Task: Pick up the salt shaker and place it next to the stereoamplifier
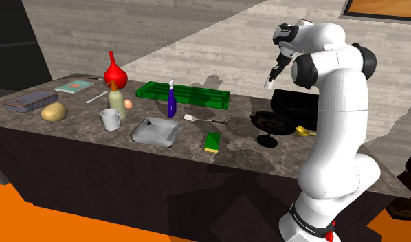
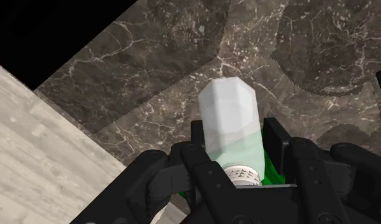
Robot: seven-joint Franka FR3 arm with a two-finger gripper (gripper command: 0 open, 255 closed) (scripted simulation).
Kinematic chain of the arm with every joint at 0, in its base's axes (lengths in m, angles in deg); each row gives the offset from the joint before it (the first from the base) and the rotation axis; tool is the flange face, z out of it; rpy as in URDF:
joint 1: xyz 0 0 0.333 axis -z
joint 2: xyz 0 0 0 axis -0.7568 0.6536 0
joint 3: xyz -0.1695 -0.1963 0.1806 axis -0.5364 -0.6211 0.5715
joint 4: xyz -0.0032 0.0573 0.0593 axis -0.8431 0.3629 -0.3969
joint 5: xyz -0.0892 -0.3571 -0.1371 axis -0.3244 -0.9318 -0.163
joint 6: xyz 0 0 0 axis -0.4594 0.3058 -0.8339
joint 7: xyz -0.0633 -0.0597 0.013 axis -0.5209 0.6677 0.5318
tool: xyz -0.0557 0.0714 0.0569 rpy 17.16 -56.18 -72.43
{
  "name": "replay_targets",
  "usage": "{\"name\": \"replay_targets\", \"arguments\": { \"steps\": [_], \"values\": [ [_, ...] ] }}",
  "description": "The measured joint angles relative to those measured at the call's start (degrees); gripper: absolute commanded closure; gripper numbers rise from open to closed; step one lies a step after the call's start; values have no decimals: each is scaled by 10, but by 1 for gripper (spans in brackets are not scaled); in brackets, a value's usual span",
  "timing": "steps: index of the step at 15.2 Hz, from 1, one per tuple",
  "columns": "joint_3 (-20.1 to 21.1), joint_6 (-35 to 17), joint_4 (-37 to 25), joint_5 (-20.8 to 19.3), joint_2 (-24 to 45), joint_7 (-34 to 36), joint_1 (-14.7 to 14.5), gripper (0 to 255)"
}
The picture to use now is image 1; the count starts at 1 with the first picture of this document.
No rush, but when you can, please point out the black box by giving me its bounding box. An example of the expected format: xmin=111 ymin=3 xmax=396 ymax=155
xmin=269 ymin=88 xmax=320 ymax=131

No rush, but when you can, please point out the black stemmed bowl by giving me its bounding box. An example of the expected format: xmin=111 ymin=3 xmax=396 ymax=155
xmin=249 ymin=111 xmax=297 ymax=149

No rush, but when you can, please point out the yellow measuring scoop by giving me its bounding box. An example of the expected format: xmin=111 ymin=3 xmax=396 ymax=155
xmin=294 ymin=125 xmax=317 ymax=138

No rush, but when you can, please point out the green ridged tray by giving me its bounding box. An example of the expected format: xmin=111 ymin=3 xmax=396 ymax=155
xmin=135 ymin=81 xmax=231 ymax=111

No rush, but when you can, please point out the green and yellow sponge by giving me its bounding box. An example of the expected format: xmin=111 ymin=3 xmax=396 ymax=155
xmin=204 ymin=131 xmax=222 ymax=153

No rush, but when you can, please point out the blue spray bottle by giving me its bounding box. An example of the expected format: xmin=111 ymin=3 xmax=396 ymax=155
xmin=167 ymin=78 xmax=177 ymax=119

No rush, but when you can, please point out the grey square open box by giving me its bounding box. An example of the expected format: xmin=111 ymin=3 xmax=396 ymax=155
xmin=131 ymin=116 xmax=182 ymax=149

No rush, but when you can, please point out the red long-necked vase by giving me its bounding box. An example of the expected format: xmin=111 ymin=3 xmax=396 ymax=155
xmin=103 ymin=50 xmax=129 ymax=91

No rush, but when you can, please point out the beige soap bottle orange pump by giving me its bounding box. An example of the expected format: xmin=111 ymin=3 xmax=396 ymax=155
xmin=107 ymin=81 xmax=128 ymax=120

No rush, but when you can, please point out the white mug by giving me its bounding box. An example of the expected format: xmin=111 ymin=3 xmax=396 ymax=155
xmin=100 ymin=108 xmax=122 ymax=132

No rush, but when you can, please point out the teal book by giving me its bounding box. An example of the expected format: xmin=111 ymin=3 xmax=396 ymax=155
xmin=54 ymin=80 xmax=95 ymax=94

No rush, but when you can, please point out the potato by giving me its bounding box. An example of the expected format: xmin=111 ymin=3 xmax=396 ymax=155
xmin=41 ymin=102 xmax=68 ymax=123

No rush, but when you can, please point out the grey tray with orange rim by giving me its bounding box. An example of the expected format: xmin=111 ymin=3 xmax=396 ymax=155
xmin=3 ymin=89 xmax=59 ymax=113

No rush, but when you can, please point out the white spatula dark handle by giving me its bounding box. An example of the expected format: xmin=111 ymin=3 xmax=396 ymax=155
xmin=183 ymin=113 xmax=229 ymax=126

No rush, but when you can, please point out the orange wall picture dark frame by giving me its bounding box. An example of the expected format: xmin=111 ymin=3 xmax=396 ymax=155
xmin=339 ymin=0 xmax=411 ymax=23

